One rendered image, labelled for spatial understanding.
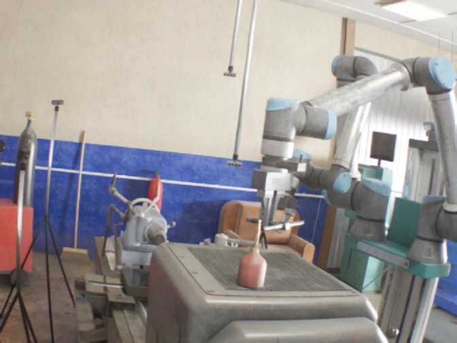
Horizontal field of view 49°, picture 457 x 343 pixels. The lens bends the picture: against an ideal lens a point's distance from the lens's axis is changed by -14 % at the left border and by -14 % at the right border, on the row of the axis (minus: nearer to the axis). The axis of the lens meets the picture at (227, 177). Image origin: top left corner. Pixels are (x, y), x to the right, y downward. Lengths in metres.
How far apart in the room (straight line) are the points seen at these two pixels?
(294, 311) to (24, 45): 5.58
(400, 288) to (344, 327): 1.43
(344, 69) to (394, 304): 1.15
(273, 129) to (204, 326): 0.60
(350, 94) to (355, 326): 0.84
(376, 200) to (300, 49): 4.65
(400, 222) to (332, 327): 1.38
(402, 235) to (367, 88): 0.91
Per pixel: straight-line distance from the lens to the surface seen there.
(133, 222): 3.17
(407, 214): 2.57
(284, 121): 1.57
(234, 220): 6.57
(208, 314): 1.25
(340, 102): 1.83
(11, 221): 5.10
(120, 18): 6.56
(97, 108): 6.45
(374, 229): 2.59
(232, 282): 1.37
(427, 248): 2.24
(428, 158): 2.61
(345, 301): 1.38
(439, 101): 1.97
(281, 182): 1.61
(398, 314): 2.72
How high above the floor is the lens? 1.70
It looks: 5 degrees down
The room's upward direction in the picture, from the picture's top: 7 degrees clockwise
